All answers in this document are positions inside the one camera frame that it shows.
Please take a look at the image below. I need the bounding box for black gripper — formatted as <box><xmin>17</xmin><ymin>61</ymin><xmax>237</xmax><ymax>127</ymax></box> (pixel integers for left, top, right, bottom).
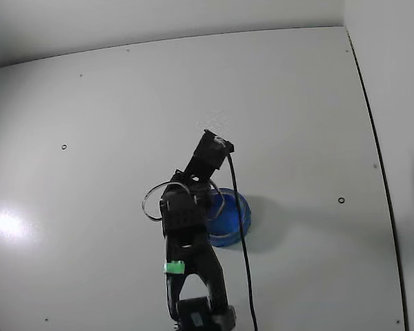
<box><xmin>184</xmin><ymin>129</ymin><xmax>217</xmax><ymax>180</ymax></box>

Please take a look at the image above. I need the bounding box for blue tape roll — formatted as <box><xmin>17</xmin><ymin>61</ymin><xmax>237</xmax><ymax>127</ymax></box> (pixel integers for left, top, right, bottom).
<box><xmin>206</xmin><ymin>188</ymin><xmax>252</xmax><ymax>248</ymax></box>

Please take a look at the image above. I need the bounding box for green tape marker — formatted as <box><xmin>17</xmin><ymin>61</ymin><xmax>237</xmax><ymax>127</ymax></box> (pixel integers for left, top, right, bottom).
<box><xmin>164</xmin><ymin>261</ymin><xmax>186</xmax><ymax>275</ymax></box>

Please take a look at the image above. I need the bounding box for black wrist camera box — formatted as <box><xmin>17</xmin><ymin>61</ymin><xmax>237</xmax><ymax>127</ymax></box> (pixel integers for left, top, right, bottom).
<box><xmin>212</xmin><ymin>136</ymin><xmax>236</xmax><ymax>172</ymax></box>

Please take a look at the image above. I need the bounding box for thin grey wire loop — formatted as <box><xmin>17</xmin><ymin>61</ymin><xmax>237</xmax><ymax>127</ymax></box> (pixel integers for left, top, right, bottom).
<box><xmin>140</xmin><ymin>181</ymin><xmax>180</xmax><ymax>223</ymax></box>
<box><xmin>206</xmin><ymin>177</ymin><xmax>227</xmax><ymax>221</ymax></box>

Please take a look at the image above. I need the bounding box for thick black camera cable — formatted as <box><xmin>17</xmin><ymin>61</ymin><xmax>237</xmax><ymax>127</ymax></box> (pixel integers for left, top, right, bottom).
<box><xmin>227</xmin><ymin>153</ymin><xmax>259</xmax><ymax>331</ymax></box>

